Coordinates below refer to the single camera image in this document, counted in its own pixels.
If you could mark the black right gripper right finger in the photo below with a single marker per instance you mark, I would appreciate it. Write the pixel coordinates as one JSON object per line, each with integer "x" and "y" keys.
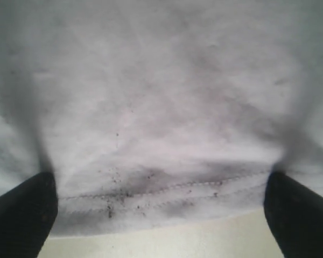
{"x": 294, "y": 214}

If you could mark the white t-shirt with red lettering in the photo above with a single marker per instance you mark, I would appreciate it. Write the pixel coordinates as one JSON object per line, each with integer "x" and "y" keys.
{"x": 152, "y": 113}

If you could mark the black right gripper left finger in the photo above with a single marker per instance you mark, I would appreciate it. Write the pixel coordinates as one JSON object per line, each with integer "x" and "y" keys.
{"x": 27, "y": 215}

